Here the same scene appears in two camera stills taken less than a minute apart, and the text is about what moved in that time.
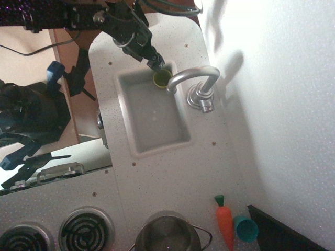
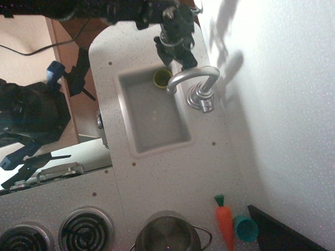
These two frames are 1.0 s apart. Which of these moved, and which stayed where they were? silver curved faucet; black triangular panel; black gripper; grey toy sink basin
Moved: black gripper
Stayed: silver curved faucet; black triangular panel; grey toy sink basin
